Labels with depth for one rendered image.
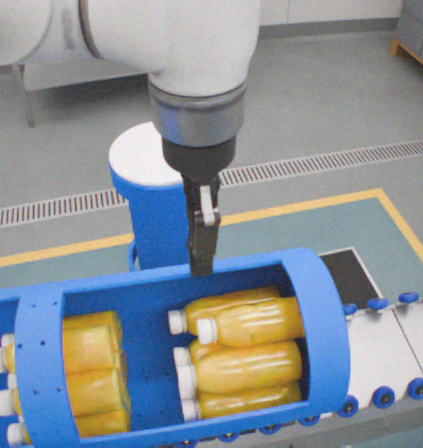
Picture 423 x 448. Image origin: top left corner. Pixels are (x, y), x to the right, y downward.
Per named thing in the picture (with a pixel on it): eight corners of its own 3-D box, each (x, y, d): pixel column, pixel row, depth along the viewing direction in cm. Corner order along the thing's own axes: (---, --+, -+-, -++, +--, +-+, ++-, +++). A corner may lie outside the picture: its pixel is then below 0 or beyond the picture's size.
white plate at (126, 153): (187, 111, 136) (187, 114, 137) (96, 136, 128) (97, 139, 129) (231, 163, 119) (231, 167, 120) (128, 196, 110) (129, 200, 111)
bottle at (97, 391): (116, 357, 71) (5, 371, 69) (118, 395, 66) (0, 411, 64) (123, 380, 76) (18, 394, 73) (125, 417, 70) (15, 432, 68)
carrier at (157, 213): (195, 288, 201) (133, 313, 192) (188, 113, 137) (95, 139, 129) (225, 340, 183) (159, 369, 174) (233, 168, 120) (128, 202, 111)
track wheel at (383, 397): (397, 386, 82) (392, 382, 84) (375, 391, 82) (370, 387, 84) (397, 407, 83) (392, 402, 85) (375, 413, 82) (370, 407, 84)
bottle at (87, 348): (114, 333, 76) (9, 347, 74) (107, 316, 70) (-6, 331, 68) (117, 373, 72) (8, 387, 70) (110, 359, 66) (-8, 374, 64)
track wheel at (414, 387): (432, 378, 83) (426, 373, 85) (411, 383, 83) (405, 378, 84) (431, 398, 84) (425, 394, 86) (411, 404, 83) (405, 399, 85)
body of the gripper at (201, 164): (245, 146, 43) (240, 215, 50) (227, 97, 49) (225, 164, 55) (164, 155, 42) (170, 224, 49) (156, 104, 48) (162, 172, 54)
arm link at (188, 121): (236, 46, 45) (234, 97, 49) (143, 53, 44) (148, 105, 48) (259, 94, 39) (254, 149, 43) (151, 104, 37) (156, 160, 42)
